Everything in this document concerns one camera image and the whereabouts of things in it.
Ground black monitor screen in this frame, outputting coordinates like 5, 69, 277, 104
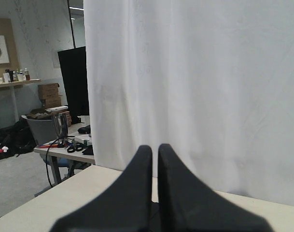
58, 46, 89, 124

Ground grey plastic bin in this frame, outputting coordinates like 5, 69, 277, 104
21, 115, 57, 146

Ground framed wall picture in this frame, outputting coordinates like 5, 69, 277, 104
0, 18, 19, 70

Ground wooden wall shelf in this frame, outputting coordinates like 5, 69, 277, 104
0, 78, 42, 121

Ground stacked cardboard boxes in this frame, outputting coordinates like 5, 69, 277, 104
38, 83, 72, 127

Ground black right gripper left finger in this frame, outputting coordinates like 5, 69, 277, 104
51, 145, 152, 232

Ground black scissors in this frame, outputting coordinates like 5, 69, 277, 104
67, 143, 85, 153

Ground white small box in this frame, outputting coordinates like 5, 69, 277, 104
74, 134, 92, 146

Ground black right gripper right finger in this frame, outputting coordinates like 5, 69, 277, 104
158, 144, 273, 232

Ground white backdrop curtain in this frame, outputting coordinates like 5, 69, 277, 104
84, 0, 294, 205

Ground black bag on floor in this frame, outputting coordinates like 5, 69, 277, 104
0, 119, 36, 160

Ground white side desk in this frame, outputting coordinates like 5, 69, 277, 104
33, 115, 96, 198

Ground bottles on shelf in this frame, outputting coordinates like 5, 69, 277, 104
0, 68, 30, 84

